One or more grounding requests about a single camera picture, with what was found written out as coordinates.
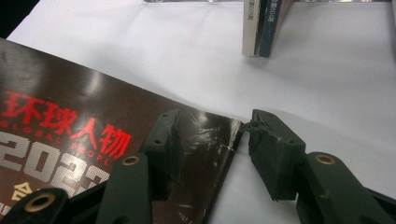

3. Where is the dark brown magazine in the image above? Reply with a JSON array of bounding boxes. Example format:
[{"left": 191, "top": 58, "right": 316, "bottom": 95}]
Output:
[{"left": 0, "top": 36, "right": 245, "bottom": 224}]

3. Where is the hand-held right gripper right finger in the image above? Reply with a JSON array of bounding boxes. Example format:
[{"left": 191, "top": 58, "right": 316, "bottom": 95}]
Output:
[{"left": 247, "top": 108, "right": 308, "bottom": 202}]

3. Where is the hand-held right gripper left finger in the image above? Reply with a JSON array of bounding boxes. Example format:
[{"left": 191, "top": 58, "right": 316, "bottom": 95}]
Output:
[{"left": 141, "top": 108, "right": 185, "bottom": 202}]

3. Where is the blue-spined purple magazine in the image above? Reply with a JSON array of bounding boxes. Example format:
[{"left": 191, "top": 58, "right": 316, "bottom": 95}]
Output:
[{"left": 254, "top": 0, "right": 283, "bottom": 59}]

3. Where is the black curtain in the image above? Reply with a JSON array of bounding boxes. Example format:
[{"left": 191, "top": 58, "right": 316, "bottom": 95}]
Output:
[{"left": 0, "top": 0, "right": 42, "bottom": 40}]

